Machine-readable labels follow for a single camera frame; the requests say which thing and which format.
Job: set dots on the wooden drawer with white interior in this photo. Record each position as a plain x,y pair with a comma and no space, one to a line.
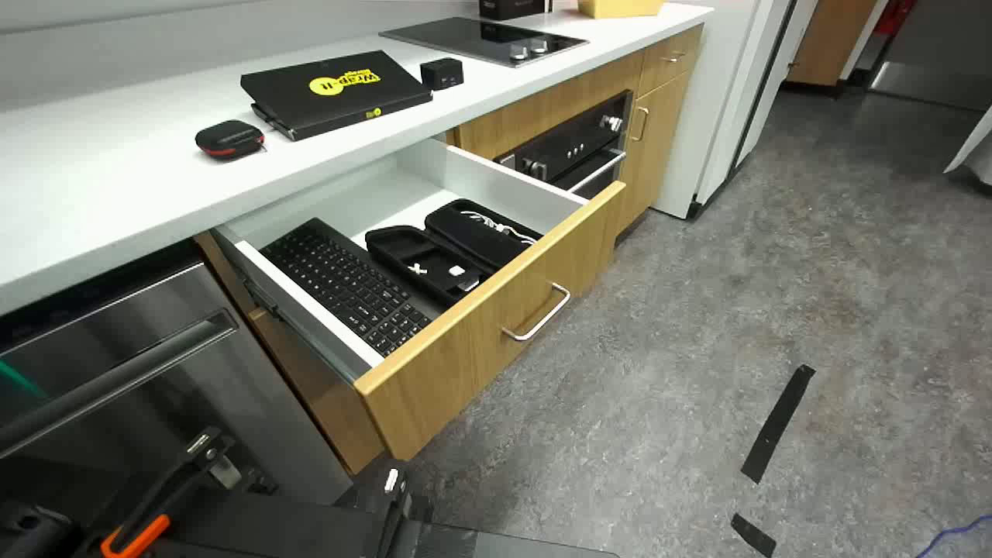
485,329

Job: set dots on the black zippered case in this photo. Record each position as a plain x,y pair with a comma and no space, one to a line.
485,234

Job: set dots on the black case with white marks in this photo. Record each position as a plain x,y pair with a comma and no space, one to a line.
421,265

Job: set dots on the black keyboard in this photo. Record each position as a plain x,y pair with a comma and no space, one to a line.
345,283

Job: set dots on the black built-in oven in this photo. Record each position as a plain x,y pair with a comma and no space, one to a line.
570,145

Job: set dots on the silver oven knob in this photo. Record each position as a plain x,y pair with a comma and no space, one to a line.
613,123

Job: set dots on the narrow wooden cabinet door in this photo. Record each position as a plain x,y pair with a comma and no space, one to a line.
661,145

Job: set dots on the small black box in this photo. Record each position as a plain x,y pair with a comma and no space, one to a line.
441,72

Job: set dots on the black glass cooktop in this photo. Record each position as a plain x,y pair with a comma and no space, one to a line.
477,37

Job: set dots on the black appliance on counter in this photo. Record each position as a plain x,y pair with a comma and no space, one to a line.
513,7

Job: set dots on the white refrigerator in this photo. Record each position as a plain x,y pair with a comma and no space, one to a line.
725,93

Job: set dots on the yellow box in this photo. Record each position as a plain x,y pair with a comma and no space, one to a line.
621,7

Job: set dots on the black and red earbud case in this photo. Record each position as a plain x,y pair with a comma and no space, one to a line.
229,136

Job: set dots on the long black tape strip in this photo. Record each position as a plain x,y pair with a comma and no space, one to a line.
777,422

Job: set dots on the short black tape strip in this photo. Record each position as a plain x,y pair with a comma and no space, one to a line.
755,538

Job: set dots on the stainless steel dishwasher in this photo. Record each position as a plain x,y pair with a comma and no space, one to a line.
155,413

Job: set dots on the orange and black clamp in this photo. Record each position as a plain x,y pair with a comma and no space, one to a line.
155,505

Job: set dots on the brown wooden room door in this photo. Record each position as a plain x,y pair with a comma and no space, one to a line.
833,35

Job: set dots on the white furniture edge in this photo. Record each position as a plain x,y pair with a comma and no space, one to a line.
979,151

